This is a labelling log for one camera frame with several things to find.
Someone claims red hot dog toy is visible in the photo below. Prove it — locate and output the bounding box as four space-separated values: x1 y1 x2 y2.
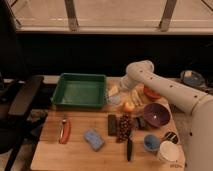
59 119 71 144

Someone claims black office chair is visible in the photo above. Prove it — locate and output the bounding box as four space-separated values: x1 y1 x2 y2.
0 75 46 171

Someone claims pale banana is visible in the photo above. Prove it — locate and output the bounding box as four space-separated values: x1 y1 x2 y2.
131 90 142 106

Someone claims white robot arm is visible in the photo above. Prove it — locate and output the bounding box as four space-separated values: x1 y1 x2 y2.
120 60 213 171

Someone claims small blue bowl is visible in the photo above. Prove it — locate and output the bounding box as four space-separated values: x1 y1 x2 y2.
144 134 160 152

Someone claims red-brown bowl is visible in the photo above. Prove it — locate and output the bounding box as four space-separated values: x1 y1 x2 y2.
143 86 161 101

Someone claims blue sponge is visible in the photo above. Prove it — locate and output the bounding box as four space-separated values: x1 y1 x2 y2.
84 129 105 151

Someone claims black handled knife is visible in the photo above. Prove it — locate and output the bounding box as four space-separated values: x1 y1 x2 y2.
127 130 133 162

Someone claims orange apple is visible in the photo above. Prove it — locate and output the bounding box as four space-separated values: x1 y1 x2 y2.
123 102 135 113

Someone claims purple bowl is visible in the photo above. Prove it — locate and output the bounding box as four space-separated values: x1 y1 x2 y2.
143 103 170 128

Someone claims green plastic tray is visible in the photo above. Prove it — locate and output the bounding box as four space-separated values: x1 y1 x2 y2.
51 73 106 109

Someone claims dark grape bunch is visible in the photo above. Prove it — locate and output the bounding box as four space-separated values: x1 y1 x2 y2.
117 114 132 143

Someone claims white cup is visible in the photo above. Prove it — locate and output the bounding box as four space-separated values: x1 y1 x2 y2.
157 141 180 162

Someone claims blue plate on floor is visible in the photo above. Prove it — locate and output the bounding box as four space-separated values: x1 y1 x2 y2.
180 70 205 87

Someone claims dark brown rectangular block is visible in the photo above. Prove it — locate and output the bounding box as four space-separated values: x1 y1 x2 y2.
108 115 117 136

